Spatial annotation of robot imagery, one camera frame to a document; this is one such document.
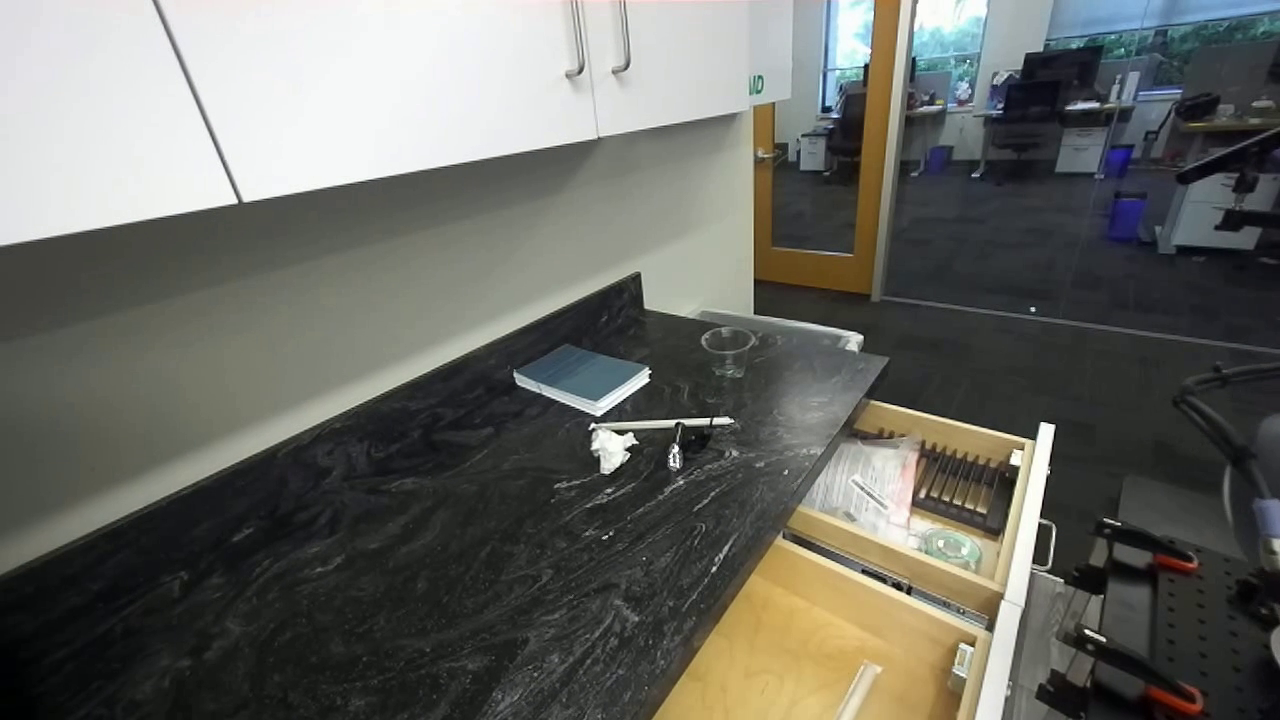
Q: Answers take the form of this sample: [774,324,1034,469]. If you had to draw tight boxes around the wooden drawer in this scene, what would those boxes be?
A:
[657,536,1011,720]
[787,401,1057,618]

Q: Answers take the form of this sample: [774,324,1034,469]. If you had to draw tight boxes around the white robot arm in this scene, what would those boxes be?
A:
[1173,365,1280,627]

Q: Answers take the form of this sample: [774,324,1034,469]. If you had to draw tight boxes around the white rod in drawer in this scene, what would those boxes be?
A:
[838,661,883,720]

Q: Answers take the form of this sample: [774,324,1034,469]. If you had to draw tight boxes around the white plastic stick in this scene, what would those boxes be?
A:
[588,414,741,430]

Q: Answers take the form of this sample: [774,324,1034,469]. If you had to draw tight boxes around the clear trash bag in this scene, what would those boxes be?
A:
[701,313,866,350]

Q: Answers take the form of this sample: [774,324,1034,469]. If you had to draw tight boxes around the crumpled white paper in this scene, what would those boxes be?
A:
[588,429,635,477]

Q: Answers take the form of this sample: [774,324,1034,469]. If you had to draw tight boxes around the clear plastic bag of papers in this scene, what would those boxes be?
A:
[803,440,920,545]

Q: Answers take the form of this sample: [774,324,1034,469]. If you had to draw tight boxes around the black slotted organizer tray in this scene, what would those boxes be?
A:
[912,445,1016,536]

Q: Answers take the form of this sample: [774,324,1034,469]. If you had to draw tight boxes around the white upper cabinets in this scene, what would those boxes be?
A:
[0,0,796,247]

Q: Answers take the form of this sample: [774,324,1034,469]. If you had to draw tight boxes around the wooden door frame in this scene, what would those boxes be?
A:
[750,0,912,301]

